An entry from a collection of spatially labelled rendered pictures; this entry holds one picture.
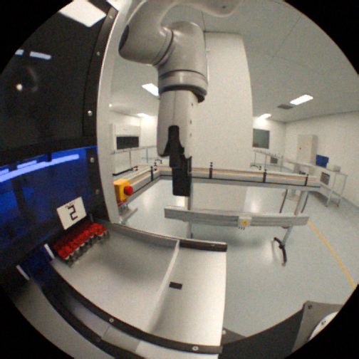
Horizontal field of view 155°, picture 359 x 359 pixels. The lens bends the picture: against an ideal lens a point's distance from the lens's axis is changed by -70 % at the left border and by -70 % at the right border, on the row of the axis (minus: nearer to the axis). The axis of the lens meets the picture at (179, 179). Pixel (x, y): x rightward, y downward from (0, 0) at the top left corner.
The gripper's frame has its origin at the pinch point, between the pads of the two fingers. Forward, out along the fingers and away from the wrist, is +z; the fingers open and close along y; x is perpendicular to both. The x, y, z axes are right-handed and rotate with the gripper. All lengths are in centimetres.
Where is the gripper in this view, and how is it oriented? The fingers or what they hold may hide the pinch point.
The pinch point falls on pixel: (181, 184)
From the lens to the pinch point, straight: 23.7
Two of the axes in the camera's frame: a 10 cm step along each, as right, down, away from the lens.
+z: 0.0, 9.6, 2.9
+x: 9.7, 0.7, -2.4
